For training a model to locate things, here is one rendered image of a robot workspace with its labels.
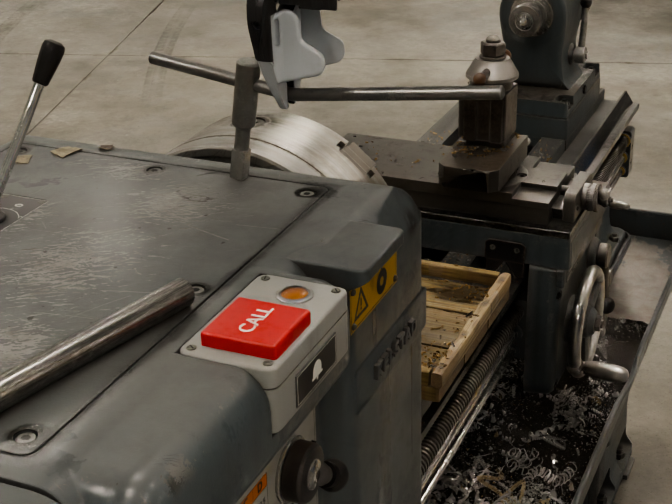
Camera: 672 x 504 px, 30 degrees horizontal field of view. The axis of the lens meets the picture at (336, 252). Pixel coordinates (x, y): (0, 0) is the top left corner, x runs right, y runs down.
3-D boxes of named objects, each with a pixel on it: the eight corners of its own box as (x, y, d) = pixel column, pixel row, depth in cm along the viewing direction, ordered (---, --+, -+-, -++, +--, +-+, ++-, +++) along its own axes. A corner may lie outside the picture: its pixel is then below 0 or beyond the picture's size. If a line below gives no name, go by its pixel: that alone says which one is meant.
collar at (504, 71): (510, 87, 184) (510, 67, 183) (458, 81, 187) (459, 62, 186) (524, 71, 190) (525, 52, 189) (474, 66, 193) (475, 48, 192)
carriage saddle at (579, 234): (568, 272, 185) (570, 235, 183) (284, 227, 203) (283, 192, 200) (612, 198, 210) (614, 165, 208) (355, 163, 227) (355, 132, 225)
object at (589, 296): (585, 411, 194) (595, 276, 184) (522, 398, 198) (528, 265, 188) (621, 333, 216) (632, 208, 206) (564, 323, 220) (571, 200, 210)
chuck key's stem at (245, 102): (223, 177, 117) (232, 61, 111) (234, 169, 119) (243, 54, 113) (244, 184, 116) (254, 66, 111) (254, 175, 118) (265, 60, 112)
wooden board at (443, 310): (441, 403, 154) (441, 375, 152) (185, 350, 167) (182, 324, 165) (510, 298, 178) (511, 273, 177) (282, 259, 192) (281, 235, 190)
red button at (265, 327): (276, 372, 87) (275, 346, 86) (200, 356, 89) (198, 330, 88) (312, 332, 92) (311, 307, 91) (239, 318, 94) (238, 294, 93)
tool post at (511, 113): (502, 151, 188) (504, 87, 184) (455, 145, 191) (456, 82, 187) (516, 135, 194) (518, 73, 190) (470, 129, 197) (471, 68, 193)
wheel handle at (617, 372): (626, 388, 191) (627, 372, 190) (574, 378, 194) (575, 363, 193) (629, 379, 193) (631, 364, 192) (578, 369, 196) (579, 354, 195)
